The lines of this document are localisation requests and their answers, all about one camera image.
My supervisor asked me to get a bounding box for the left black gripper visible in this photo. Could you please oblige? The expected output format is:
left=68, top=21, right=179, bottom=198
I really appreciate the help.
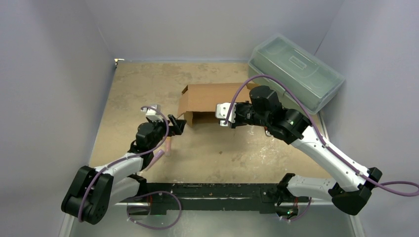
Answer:
left=147, top=115, right=185, bottom=151

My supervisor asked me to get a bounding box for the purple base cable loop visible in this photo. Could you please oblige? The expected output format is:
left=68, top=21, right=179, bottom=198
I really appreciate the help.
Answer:
left=126, top=191, right=183, bottom=231

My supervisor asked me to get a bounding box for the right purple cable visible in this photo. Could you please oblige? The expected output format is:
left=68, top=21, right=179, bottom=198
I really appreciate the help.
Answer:
left=223, top=74, right=419, bottom=198

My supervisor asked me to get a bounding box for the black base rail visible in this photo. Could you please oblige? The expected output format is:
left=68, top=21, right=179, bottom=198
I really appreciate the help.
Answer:
left=126, top=183, right=309, bottom=219

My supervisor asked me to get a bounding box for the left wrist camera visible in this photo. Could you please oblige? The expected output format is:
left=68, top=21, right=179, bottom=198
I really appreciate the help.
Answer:
left=141, top=104, right=163, bottom=122

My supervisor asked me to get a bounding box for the purple highlighter marker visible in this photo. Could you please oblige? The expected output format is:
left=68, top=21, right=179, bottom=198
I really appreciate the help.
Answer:
left=143, top=149, right=165, bottom=171

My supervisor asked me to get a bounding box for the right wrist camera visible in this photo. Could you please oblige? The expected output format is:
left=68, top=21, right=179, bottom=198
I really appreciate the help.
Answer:
left=215, top=103, right=237, bottom=127

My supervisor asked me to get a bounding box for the brown cardboard box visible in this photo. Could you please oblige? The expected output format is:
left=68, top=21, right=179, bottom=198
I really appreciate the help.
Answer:
left=177, top=83, right=242, bottom=127

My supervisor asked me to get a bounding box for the orange pink highlighter marker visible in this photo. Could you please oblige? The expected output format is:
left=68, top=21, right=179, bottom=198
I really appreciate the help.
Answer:
left=165, top=137, right=171, bottom=156

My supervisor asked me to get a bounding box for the red handled adjustable wrench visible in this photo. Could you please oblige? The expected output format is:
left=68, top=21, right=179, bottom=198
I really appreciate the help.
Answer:
left=264, top=128, right=272, bottom=137

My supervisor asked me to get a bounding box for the translucent green plastic toolbox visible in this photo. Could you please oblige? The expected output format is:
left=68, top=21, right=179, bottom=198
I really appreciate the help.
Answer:
left=248, top=34, right=345, bottom=115

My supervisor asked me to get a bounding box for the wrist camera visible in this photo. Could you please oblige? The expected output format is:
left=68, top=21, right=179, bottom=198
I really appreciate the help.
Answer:
left=141, top=104, right=163, bottom=122
left=215, top=103, right=237, bottom=127

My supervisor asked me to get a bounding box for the aluminium frame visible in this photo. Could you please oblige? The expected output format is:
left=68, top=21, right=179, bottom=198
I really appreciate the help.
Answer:
left=59, top=198, right=365, bottom=237

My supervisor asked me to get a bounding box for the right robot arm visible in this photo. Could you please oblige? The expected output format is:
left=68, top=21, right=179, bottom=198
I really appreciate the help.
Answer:
left=222, top=86, right=382, bottom=215

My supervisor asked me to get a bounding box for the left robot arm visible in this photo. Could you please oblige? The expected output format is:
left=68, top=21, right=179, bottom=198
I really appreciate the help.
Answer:
left=61, top=115, right=187, bottom=225

